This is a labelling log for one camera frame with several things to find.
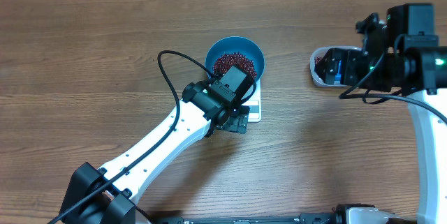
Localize blue plastic measuring scoop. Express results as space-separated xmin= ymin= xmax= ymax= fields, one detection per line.
xmin=334 ymin=60 xmax=342 ymax=84

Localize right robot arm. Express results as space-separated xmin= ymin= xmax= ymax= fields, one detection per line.
xmin=310 ymin=33 xmax=446 ymax=223

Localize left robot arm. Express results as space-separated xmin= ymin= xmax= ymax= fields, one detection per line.
xmin=53 ymin=79 xmax=256 ymax=223

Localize white digital kitchen scale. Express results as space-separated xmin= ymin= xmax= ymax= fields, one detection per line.
xmin=244 ymin=80 xmax=262 ymax=123

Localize blue metal bowl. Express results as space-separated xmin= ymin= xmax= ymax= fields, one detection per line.
xmin=205 ymin=36 xmax=265 ymax=82

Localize clear plastic food container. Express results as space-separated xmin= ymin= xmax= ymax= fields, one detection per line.
xmin=309 ymin=45 xmax=361 ymax=88

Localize red adzuki beans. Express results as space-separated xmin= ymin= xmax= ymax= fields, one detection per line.
xmin=212 ymin=52 xmax=324 ymax=80

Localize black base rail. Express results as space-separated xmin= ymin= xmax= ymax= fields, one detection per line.
xmin=150 ymin=212 xmax=346 ymax=224

